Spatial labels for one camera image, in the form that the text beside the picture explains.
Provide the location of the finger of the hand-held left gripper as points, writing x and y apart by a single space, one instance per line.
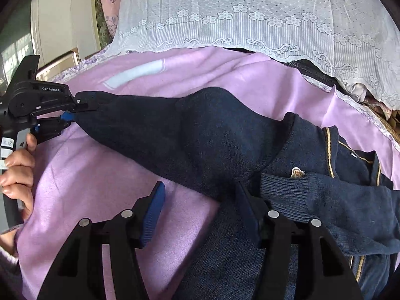
84 103
50 131

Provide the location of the white door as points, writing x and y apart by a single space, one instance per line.
62 15

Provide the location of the dark cloth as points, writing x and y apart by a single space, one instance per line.
312 68

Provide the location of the folded beige quilt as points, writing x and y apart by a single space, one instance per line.
356 87

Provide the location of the dark green patterned panel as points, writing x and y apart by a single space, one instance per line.
101 18

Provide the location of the white lace cloth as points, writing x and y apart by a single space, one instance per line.
250 6

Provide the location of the pink blanket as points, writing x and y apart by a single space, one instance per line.
93 178

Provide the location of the person's left forearm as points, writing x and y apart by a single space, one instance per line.
7 256

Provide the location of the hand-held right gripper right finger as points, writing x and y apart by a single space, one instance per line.
251 220

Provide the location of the wooden bed rail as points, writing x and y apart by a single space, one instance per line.
62 58

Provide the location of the person's left hand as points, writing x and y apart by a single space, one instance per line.
20 175

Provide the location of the woven straw mat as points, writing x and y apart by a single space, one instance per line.
390 122

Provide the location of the navy knit sweater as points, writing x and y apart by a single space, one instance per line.
212 131

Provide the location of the window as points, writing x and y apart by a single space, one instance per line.
15 50

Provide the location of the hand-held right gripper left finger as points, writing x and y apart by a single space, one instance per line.
153 212

